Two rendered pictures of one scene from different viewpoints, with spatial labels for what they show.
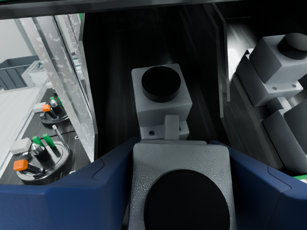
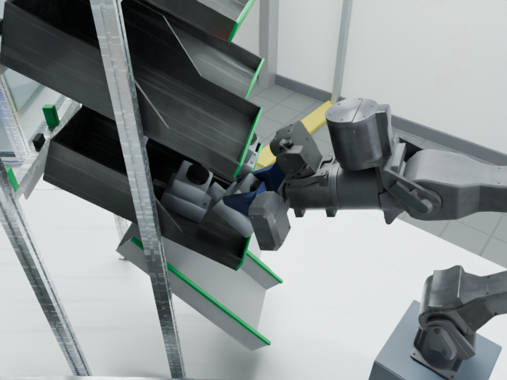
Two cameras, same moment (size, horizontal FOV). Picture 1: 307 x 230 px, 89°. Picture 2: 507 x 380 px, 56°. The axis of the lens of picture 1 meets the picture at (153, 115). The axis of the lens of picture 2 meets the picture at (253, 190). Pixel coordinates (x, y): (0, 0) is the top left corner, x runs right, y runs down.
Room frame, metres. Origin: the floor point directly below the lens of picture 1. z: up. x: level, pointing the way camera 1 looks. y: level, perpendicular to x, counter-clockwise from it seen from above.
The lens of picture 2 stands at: (-0.10, 0.45, 1.69)
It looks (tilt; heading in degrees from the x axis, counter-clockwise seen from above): 40 degrees down; 286
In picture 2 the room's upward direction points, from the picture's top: straight up
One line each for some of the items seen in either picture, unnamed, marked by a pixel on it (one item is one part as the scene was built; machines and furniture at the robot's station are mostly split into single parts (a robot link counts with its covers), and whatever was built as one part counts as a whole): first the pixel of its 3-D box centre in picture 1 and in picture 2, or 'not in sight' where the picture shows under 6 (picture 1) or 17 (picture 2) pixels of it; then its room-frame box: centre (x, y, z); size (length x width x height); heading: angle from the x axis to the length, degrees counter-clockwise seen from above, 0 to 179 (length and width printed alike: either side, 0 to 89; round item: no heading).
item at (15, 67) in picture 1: (34, 69); not in sight; (1.88, 1.38, 0.73); 0.62 x 0.42 x 0.23; 105
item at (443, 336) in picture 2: not in sight; (453, 317); (-0.25, 0.02, 1.15); 0.09 x 0.07 x 0.06; 84
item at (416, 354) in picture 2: not in sight; (443, 341); (-0.25, 0.01, 1.09); 0.07 x 0.07 x 0.06; 68
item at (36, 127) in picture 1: (56, 107); not in sight; (0.54, 0.39, 1.01); 0.24 x 0.24 x 0.13; 15
